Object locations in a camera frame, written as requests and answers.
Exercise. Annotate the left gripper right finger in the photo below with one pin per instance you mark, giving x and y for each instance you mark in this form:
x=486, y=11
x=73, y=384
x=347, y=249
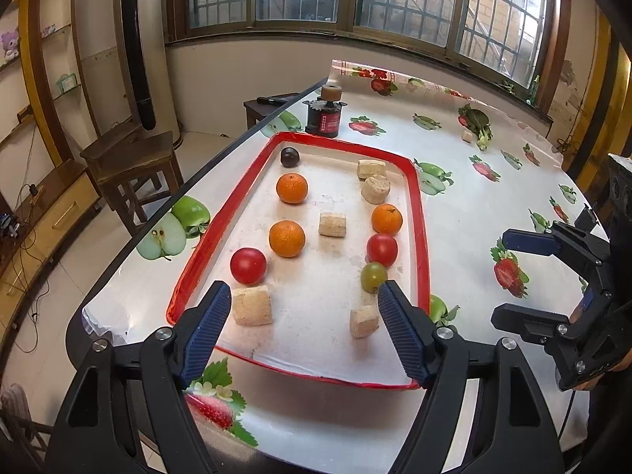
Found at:
x=441, y=362

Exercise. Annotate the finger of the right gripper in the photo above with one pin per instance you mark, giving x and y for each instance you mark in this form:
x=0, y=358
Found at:
x=554, y=332
x=576, y=248

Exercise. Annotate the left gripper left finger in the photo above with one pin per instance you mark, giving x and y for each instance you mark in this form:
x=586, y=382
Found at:
x=168, y=361

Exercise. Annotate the large beige cake block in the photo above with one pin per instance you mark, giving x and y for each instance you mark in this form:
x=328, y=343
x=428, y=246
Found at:
x=252, y=306

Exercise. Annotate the green grape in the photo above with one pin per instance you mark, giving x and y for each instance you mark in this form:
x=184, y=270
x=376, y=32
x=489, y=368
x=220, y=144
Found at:
x=373, y=275

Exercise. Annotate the red cherry tomato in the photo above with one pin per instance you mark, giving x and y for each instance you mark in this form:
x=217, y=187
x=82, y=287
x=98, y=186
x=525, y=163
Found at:
x=248, y=266

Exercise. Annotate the small mandarin orange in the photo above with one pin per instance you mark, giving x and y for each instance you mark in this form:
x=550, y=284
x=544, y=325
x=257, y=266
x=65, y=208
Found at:
x=387, y=219

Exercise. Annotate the large orange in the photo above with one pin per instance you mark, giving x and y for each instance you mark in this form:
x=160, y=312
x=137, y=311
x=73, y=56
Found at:
x=287, y=239

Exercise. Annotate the small beige cake cube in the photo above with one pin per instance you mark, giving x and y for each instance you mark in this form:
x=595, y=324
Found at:
x=332, y=224

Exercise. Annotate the round beige cake piece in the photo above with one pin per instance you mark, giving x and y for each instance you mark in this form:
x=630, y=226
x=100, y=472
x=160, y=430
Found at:
x=375, y=189

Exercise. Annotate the striped beige cake piece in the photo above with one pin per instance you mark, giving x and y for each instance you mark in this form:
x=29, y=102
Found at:
x=367, y=167

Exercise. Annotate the dark purple plum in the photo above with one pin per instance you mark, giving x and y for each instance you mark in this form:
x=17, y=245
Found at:
x=290, y=157

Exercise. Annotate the person's right hand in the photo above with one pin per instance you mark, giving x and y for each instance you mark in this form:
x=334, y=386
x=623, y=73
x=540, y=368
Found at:
x=584, y=313

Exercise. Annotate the small beige cube by vegetable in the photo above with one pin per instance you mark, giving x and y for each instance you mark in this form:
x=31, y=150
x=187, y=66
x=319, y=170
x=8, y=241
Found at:
x=467, y=136

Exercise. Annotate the green leafy vegetable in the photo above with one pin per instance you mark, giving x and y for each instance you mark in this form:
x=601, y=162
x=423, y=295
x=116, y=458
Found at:
x=478, y=124

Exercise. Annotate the red rimmed white tray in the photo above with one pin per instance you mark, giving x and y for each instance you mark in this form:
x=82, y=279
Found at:
x=312, y=294

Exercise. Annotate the low wooden tv cabinet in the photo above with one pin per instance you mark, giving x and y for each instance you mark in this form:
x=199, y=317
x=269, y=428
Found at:
x=66, y=198

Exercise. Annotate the wooden stool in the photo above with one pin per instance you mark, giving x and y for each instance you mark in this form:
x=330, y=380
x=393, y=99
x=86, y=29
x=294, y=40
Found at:
x=132, y=168

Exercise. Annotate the barred window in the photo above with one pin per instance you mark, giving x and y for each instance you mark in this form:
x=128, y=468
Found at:
x=517, y=45

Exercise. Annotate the black red-labelled jar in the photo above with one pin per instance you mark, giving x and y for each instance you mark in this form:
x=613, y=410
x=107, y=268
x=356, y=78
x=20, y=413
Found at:
x=324, y=112

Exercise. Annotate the dark side table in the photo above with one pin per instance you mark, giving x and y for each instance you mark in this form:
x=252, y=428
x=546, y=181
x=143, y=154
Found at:
x=262, y=106

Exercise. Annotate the purple plush toy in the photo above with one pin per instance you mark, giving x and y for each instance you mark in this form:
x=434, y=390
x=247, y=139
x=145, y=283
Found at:
x=10, y=45

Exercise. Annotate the tall standing air conditioner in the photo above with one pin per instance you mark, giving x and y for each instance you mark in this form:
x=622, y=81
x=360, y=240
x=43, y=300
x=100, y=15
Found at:
x=140, y=35

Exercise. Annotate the wooden wall shelf unit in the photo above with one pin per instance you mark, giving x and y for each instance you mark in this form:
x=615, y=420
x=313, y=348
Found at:
x=45, y=115

